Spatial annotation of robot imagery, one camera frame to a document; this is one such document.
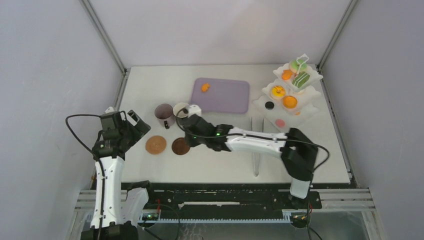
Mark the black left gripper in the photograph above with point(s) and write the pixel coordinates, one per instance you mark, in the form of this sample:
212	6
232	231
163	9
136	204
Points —
139	130

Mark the woven rattan coaster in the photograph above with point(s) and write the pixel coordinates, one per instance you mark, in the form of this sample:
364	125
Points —
155	145

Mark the dark wooden round coaster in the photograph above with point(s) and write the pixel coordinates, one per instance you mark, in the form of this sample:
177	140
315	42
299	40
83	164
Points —
179	146

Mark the aluminium frame post right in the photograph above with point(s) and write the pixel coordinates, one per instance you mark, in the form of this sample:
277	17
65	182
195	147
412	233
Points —
337	33

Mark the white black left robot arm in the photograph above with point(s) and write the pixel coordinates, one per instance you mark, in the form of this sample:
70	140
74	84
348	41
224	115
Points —
114	219

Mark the yellow frosted donut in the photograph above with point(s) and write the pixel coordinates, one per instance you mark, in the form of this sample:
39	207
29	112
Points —
277	92

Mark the black sandwich cookie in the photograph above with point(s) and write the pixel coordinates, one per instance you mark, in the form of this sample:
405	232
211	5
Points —
269	105

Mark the purple mug black handle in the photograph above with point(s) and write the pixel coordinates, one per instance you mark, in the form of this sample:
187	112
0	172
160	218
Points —
165	115

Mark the orange bear cookie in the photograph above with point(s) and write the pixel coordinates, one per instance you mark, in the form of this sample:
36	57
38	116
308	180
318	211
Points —
287	74

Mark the orange egg tart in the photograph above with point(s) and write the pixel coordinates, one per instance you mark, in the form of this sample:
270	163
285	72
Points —
289	102

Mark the lavender serving tray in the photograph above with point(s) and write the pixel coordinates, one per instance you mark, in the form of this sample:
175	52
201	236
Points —
224	95

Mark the pink macaron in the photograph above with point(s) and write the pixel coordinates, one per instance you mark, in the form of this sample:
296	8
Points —
280	123

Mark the steel white serving tongs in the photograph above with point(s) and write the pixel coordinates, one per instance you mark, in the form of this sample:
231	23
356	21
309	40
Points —
256	125

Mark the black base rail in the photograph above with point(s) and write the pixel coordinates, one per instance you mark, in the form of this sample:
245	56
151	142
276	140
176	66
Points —
223	201

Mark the green striped cake slice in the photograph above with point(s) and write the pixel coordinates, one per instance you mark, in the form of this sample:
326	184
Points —
301	79

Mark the white three tier stand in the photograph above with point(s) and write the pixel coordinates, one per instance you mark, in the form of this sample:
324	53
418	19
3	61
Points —
304	95

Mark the orange star cookie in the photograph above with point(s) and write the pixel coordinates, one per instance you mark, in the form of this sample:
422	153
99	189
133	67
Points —
205	87

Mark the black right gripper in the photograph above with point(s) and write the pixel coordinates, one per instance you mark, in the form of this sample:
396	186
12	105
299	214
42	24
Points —
190	141

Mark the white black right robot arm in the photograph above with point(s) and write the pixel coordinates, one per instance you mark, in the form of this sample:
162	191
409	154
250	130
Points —
297	153

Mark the aluminium frame post left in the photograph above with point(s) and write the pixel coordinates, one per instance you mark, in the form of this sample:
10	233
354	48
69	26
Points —
103	34

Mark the aluminium frame post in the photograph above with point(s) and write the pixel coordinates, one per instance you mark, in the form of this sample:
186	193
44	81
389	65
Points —
337	33
103	34

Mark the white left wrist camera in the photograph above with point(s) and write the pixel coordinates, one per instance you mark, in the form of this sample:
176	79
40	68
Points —
109	110

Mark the black mug white inside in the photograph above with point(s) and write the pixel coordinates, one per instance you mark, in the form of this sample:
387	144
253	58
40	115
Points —
180	112

